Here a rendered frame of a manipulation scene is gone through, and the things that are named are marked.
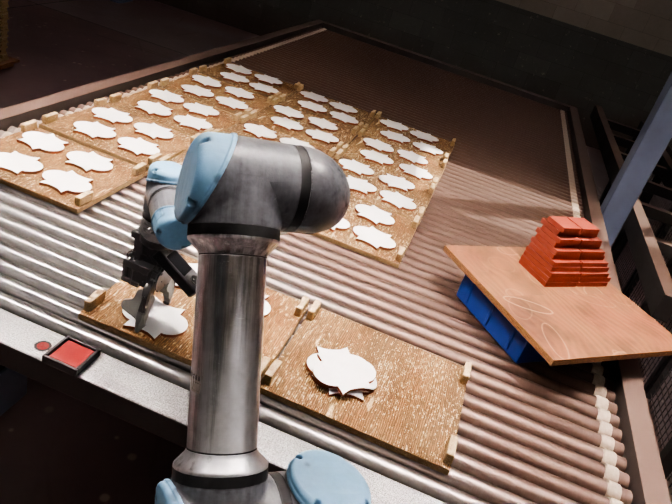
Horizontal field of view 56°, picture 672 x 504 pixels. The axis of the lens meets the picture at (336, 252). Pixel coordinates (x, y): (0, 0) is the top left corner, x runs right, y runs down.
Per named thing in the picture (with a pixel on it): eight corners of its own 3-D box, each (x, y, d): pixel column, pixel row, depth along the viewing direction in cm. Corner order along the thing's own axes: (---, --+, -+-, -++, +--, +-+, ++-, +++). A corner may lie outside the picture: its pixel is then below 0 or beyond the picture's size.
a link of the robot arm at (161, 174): (150, 175, 116) (145, 155, 122) (143, 227, 121) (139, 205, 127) (194, 179, 119) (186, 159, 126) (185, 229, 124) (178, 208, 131)
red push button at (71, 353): (75, 373, 121) (75, 367, 121) (47, 361, 122) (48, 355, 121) (94, 356, 127) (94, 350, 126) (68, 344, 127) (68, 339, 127)
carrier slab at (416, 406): (447, 476, 124) (450, 470, 123) (257, 392, 129) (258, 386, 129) (467, 374, 154) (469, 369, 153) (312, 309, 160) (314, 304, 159)
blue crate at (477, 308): (599, 358, 177) (616, 330, 172) (515, 366, 162) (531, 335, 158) (531, 292, 200) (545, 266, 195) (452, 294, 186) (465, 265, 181)
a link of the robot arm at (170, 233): (222, 219, 113) (211, 190, 122) (158, 213, 108) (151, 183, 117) (213, 256, 117) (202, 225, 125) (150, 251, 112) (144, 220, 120)
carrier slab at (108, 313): (255, 393, 129) (256, 387, 128) (77, 318, 134) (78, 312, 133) (307, 309, 160) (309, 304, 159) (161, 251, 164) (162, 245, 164)
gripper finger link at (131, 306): (117, 323, 134) (133, 282, 133) (142, 334, 133) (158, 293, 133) (110, 324, 131) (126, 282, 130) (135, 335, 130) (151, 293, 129)
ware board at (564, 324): (686, 354, 171) (690, 349, 170) (550, 366, 148) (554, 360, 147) (566, 253, 208) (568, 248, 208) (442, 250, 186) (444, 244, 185)
